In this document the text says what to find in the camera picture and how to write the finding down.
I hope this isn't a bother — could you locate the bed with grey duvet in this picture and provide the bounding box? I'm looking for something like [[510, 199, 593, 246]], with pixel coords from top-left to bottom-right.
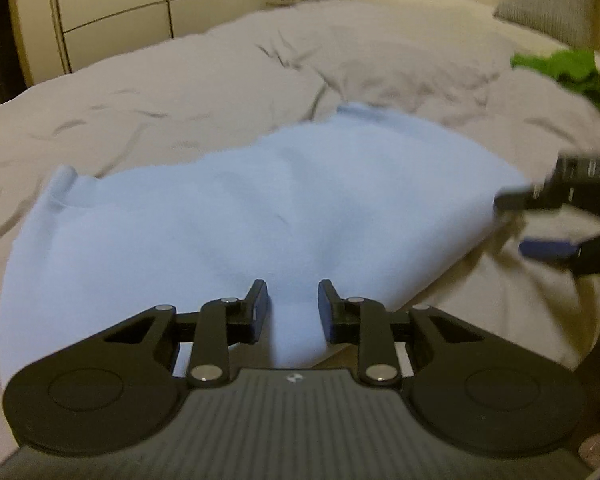
[[0, 0, 600, 461]]

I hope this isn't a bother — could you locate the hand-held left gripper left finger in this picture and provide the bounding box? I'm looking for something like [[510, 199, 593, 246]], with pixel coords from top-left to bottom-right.
[[104, 280, 270, 389]]

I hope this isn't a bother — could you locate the light blue sweatshirt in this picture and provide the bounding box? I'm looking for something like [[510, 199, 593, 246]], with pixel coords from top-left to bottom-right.
[[0, 101, 528, 391]]

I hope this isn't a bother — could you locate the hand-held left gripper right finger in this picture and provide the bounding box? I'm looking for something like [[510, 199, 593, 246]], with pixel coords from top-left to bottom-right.
[[317, 279, 481, 389]]

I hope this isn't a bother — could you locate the grey plaid pillow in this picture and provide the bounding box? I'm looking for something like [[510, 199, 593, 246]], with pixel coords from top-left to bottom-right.
[[494, 0, 600, 53]]

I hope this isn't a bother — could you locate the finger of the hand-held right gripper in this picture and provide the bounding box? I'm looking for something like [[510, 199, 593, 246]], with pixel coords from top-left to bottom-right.
[[519, 237, 583, 262], [494, 180, 561, 212]]

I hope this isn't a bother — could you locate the green knit sweater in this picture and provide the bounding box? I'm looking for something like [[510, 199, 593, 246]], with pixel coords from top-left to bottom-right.
[[510, 49, 600, 111]]

